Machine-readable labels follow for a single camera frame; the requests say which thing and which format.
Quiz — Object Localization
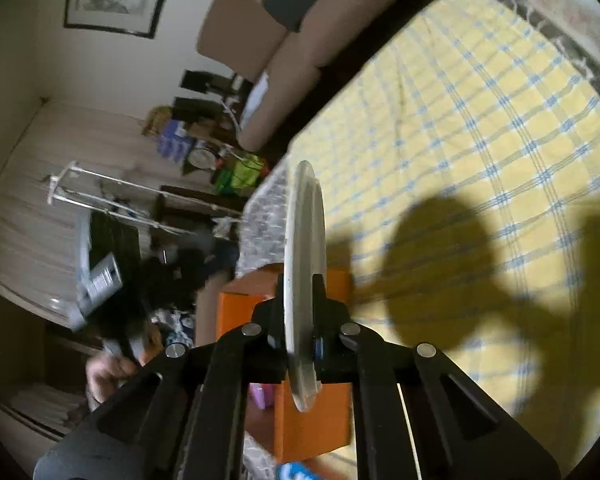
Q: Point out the white drying rack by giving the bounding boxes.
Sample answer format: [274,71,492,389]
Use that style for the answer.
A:
[47,160,243,236]

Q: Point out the person's left hand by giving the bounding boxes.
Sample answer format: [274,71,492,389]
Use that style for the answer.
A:
[86,325,163,403]

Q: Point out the round floral plate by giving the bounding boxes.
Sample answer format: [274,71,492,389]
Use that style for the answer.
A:
[283,160,327,413]

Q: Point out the brown sofa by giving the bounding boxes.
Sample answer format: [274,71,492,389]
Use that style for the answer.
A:
[195,0,431,153]

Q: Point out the blue mat with white letters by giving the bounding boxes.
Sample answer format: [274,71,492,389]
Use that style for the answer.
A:
[277,462,321,480]

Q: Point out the white paper sheet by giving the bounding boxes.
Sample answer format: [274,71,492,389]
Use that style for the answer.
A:
[240,72,271,126]

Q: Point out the orange cardboard box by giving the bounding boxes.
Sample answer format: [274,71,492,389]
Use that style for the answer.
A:
[215,265,355,466]

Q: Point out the purple plastic object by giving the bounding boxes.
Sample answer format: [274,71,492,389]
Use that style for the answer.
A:
[250,382,277,411]

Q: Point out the desktop with pebble-patterned cover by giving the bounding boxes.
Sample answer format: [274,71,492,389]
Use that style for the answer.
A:
[235,0,600,480]

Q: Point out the green bag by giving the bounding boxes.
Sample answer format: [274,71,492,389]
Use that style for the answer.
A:
[215,155,265,196]

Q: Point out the blue boxes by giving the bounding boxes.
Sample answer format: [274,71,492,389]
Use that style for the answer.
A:
[157,120,191,161]

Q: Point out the tan sofa cushion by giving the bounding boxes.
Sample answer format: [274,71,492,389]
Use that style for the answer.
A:
[196,0,288,78]

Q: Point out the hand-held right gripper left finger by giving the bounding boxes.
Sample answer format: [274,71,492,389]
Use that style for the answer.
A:
[32,272,287,480]

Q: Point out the black speaker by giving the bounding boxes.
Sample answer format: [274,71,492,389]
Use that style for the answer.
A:
[172,96,221,123]
[180,69,213,92]

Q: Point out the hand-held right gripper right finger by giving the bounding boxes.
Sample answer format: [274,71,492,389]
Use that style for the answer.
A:
[312,272,563,480]

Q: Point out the yellow checked cloth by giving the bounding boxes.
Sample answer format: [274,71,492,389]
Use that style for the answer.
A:
[290,0,600,441]

